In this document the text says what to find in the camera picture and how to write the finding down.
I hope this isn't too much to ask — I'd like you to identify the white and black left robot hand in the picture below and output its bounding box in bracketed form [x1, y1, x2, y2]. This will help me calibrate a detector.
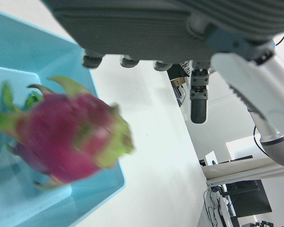
[41, 0, 284, 137]

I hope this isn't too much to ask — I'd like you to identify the light blue plastic bin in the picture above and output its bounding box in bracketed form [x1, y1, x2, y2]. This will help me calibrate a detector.
[0, 7, 126, 227]

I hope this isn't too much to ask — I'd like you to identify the pink dragon fruit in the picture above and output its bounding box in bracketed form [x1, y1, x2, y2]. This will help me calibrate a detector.
[0, 75, 136, 191]

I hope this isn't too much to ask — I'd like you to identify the black panel with lettering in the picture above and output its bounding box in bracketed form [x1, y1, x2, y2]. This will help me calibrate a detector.
[226, 179, 273, 218]

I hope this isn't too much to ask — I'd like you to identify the white desk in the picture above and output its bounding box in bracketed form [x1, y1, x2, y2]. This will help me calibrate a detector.
[201, 157, 284, 188]

